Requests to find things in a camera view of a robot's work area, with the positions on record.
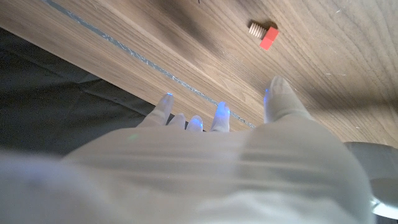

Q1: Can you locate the red-headed wooden screw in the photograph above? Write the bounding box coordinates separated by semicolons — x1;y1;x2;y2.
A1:
248;21;280;51

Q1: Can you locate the black backdrop curtain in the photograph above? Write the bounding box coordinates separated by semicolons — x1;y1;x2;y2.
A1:
0;27;156;156

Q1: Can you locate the grey tape outline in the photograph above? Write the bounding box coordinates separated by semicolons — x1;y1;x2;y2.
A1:
43;0;256;129

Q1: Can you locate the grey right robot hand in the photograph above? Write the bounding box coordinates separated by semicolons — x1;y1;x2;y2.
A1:
0;75;376;224

